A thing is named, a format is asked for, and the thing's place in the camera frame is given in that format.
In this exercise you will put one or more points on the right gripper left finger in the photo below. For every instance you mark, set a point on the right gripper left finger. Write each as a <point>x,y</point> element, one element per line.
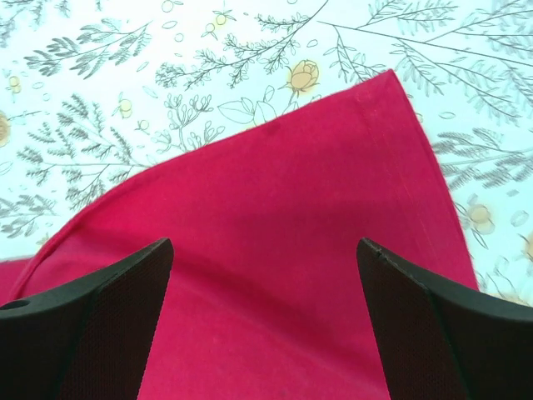
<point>89,338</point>

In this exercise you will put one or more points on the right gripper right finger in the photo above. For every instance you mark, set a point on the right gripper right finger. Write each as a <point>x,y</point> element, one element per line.
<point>438,339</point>

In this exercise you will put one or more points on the floral patterned table mat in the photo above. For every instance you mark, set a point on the floral patterned table mat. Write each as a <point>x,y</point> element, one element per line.
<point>93,92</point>

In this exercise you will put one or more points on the magenta t shirt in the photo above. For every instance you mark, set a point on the magenta t shirt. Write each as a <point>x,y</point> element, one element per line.
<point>265,299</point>

